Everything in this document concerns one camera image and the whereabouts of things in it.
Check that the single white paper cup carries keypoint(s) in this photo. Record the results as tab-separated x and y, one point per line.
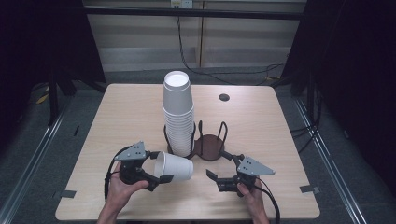
177	166

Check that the person's left hand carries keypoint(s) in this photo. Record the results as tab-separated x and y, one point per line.
120	191

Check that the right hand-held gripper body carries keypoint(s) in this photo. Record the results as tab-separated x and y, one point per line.
253	168

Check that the white wall socket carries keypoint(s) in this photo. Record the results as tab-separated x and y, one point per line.
182	3

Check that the dark round table grommet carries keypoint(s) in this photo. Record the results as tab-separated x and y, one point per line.
224	97

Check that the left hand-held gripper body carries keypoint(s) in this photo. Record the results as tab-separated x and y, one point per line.
132	153

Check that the dark brown double cup holder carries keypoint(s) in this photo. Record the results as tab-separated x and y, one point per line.
211	146

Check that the small black floor object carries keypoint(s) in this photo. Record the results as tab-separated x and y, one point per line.
76	130

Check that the yellow floor object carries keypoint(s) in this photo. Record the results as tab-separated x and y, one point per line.
42	99

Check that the black metal stand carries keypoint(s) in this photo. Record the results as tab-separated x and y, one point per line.
53	102

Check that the metal floor rail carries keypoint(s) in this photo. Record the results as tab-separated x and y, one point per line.
37	155
330	158

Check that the stack of white paper cups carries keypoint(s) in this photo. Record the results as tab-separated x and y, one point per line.
179	124

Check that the black curtain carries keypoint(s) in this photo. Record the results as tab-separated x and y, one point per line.
358	77
37	46

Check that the person's right hand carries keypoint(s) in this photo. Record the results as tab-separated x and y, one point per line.
256	200

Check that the grey tape strip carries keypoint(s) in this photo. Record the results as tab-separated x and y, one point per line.
309	189
65	194

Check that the black horizontal metal bar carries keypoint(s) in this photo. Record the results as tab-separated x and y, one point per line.
140	12

